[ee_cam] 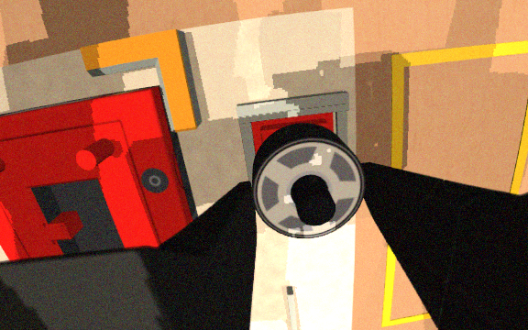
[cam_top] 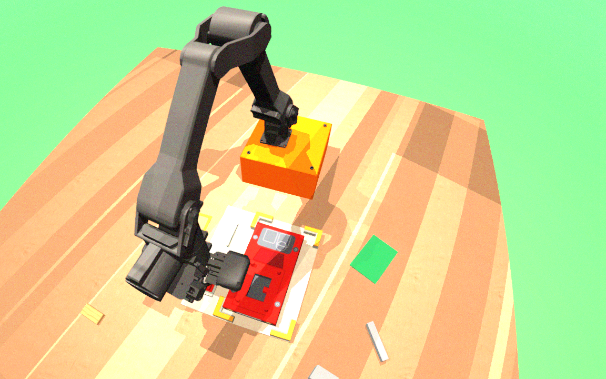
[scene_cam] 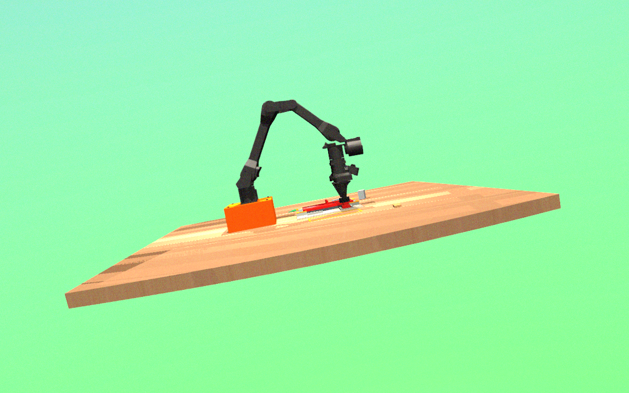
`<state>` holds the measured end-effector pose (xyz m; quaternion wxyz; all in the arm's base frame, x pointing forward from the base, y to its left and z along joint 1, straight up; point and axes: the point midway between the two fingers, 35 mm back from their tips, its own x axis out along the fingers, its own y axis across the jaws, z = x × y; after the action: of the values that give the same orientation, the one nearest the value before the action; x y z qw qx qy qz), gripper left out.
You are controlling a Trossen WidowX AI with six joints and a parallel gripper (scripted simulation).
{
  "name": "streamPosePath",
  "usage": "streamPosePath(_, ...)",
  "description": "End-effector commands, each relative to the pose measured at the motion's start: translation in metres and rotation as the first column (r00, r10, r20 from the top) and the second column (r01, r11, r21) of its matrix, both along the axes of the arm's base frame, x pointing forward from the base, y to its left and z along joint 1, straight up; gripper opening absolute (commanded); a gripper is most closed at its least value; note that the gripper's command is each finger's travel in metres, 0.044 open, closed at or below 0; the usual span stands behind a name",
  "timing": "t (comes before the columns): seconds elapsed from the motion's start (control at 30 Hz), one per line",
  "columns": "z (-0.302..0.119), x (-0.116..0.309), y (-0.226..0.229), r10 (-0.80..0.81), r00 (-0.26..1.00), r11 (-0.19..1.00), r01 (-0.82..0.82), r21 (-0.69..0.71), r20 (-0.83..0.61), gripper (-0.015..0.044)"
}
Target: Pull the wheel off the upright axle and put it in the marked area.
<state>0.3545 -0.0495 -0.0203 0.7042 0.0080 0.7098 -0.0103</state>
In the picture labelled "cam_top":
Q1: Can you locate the white rectangular bar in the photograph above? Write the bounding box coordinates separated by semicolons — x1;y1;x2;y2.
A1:
366;321;389;362

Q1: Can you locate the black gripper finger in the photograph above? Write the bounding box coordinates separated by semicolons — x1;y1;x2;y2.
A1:
205;273;219;286

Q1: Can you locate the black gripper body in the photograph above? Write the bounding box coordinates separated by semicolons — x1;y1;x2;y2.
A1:
179;230;250;292

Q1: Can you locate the green flat rectangle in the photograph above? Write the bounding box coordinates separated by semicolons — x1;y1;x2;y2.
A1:
350;235;398;284

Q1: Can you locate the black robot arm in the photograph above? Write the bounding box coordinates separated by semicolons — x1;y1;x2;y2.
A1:
125;6;299;303

